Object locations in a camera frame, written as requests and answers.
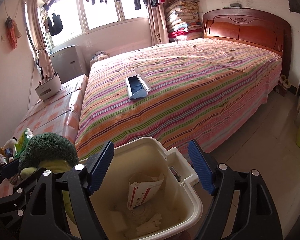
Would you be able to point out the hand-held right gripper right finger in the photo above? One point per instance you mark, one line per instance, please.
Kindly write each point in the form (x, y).
(200, 167)

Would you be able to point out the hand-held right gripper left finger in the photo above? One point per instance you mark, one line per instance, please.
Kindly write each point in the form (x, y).
(101, 165)

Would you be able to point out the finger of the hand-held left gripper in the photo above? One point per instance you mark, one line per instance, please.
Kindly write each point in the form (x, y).
(12, 197)
(11, 168)

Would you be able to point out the green plastic bag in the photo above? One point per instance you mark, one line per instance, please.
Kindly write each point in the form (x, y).
(23, 140)

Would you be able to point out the green plush toy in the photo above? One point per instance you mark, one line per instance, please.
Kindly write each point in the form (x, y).
(47, 150)

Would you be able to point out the white plastic bin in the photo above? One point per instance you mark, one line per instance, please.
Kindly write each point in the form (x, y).
(145, 155)

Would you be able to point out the white red medicine box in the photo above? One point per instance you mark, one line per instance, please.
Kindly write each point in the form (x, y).
(142, 192)

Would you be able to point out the white plush toy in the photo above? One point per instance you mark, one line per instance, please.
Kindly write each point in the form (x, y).
(10, 143)

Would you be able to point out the bed with striped sheet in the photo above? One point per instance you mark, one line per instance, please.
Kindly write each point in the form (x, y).
(190, 85)

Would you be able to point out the white desk organizer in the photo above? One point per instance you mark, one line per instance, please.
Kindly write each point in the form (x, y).
(48, 90)

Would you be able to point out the blue white case on bed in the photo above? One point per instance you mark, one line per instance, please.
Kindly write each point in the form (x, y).
(137, 86)

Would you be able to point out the dotted cloth covered stool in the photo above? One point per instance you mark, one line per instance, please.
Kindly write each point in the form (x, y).
(98, 58)

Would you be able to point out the white standing air conditioner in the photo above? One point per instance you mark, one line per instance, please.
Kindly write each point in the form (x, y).
(67, 62)

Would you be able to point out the pale hanging cloth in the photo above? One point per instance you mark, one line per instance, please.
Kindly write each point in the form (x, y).
(43, 58)

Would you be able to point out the beige fuzzy slipper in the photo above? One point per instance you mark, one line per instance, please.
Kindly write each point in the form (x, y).
(288, 83)
(282, 78)

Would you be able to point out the orange hanging cloth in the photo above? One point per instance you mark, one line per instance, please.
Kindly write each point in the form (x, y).
(13, 32)

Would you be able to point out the beige curtain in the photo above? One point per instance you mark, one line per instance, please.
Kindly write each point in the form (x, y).
(37, 25)
(158, 25)

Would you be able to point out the dark hanging vest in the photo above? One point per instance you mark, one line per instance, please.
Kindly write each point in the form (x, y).
(55, 25)

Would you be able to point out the wooden headboard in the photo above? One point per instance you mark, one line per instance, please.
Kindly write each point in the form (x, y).
(247, 27)

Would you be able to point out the stack of folded quilts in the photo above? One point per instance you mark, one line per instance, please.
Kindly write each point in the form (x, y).
(183, 20)

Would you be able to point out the window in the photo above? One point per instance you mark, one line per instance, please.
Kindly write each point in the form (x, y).
(102, 15)

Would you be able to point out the small grey box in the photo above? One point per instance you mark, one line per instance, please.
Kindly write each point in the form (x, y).
(235, 5)

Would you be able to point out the white wall switch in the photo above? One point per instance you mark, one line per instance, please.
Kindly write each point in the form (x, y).
(4, 38)

